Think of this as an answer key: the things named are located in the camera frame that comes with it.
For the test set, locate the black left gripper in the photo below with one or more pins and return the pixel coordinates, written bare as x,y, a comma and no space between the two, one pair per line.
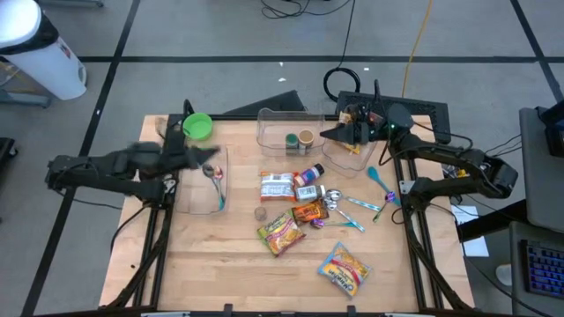
176,156

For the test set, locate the black desk leg bar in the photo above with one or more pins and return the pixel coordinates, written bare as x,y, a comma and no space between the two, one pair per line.
489,222

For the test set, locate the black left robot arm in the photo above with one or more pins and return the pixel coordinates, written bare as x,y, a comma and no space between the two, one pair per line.
110,185

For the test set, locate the green plastic bowl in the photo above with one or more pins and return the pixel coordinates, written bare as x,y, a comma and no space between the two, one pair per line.
198,127

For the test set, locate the backlit black keyboard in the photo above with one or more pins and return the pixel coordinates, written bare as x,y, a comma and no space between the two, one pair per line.
544,268

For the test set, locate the orange dark snack packet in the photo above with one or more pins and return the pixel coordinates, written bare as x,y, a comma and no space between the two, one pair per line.
310,212

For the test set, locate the white paper sheet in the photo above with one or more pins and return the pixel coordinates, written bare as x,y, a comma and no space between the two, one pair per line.
478,247

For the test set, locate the black triangular frame base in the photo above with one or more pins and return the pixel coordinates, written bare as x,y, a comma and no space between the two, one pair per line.
282,103

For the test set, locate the black equipment piece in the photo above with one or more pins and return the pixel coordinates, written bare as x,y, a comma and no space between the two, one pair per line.
5,152

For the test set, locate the black table edge clamp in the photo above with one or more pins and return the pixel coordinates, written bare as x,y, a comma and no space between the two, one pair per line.
351,309
227,307

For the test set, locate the grey desk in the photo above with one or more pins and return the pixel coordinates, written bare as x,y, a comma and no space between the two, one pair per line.
542,185

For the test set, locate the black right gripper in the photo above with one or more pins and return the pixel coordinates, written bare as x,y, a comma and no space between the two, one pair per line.
370,127

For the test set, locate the blue ramen packet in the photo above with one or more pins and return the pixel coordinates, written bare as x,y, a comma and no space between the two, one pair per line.
344,269

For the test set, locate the lime chili shrimp ramen packet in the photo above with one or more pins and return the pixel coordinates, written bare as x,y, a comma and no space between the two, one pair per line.
280,233

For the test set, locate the grey desk foot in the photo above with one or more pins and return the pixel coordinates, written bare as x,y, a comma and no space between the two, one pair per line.
70,2
26,100

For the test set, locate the purple label spice bottle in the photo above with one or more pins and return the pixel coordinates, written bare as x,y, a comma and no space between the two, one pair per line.
307,176

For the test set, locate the tan lid jar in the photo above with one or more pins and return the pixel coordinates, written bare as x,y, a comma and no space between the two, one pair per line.
306,137

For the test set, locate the clear plastic bin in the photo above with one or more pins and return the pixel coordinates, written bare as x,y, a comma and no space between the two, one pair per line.
348,165
273,136
194,198

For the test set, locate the black desktop device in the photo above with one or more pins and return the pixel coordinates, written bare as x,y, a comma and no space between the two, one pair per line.
554,132

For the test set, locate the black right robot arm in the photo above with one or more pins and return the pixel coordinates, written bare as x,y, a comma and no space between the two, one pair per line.
462,158

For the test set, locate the black perforated case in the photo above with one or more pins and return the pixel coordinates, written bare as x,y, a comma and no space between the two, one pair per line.
423,108

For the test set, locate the green lid herb jar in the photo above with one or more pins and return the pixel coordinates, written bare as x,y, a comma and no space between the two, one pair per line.
291,140

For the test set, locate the white trash bin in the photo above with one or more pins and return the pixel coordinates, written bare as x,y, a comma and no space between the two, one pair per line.
48,66

